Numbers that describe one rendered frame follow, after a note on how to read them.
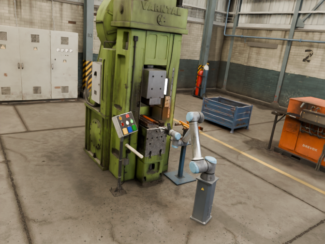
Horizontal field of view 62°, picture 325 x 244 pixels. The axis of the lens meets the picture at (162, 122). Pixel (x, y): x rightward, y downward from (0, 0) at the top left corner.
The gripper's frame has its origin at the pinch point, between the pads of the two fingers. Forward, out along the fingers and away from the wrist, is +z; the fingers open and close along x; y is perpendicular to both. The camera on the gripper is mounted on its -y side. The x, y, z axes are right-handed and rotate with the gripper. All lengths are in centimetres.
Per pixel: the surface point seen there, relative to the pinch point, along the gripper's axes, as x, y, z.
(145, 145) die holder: -16.0, 34.1, 17.9
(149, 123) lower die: -8.5, 1.9, 22.7
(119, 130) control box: -70, -3, -1
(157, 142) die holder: 5.8, 32.1, 16.7
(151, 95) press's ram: -9.6, -40.9, 22.6
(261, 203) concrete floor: 120, 100, -106
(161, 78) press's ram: 5, -65, 23
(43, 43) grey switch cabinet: -41, -73, 550
